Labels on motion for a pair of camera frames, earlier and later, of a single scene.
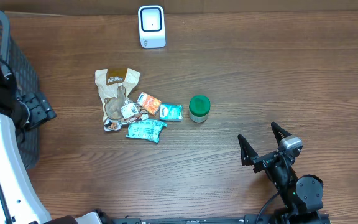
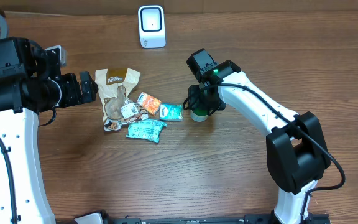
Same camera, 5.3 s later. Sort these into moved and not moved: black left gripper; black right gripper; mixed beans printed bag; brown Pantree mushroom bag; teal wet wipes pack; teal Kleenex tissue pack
Moved: black right gripper; black left gripper
Not moved: teal wet wipes pack; brown Pantree mushroom bag; mixed beans printed bag; teal Kleenex tissue pack
